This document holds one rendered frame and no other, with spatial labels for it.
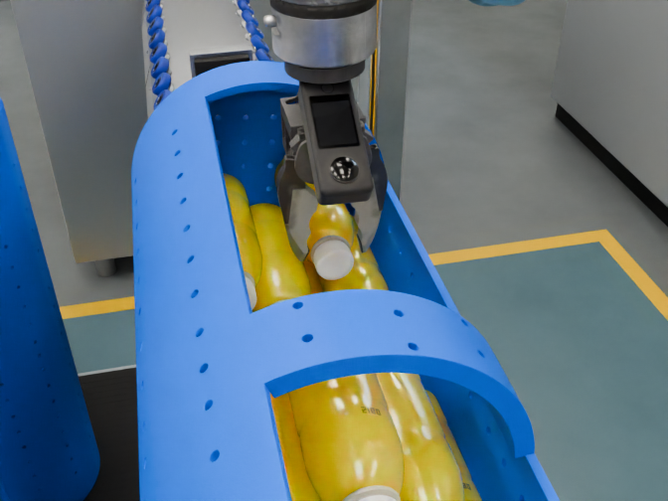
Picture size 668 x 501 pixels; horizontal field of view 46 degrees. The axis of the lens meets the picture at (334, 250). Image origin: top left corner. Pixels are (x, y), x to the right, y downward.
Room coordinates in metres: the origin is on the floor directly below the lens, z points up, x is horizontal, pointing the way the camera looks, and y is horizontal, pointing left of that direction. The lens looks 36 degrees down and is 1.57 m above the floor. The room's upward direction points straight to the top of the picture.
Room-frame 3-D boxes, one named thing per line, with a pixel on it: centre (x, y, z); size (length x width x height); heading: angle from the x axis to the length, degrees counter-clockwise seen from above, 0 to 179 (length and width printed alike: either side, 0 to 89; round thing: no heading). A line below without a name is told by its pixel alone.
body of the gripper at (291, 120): (0.66, 0.01, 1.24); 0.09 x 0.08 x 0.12; 13
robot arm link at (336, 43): (0.65, 0.01, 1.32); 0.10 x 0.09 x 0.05; 103
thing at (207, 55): (1.20, 0.18, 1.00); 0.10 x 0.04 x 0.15; 103
